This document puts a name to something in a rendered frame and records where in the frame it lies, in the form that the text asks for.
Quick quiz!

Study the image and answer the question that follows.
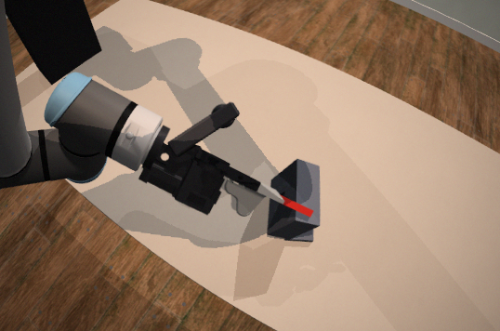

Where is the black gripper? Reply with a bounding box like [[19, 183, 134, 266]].
[[138, 126, 284, 217]]

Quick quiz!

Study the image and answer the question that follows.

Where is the red peg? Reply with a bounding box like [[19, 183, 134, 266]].
[[281, 195, 313, 217]]

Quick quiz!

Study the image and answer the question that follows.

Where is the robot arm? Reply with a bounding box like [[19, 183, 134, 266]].
[[0, 0, 240, 190]]

